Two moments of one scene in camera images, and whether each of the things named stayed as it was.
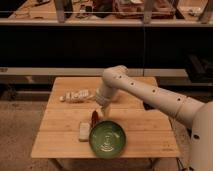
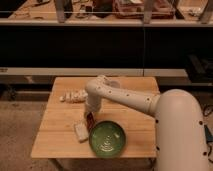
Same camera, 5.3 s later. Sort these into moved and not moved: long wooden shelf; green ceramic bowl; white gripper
Moved: white gripper
Not moved: long wooden shelf; green ceramic bowl
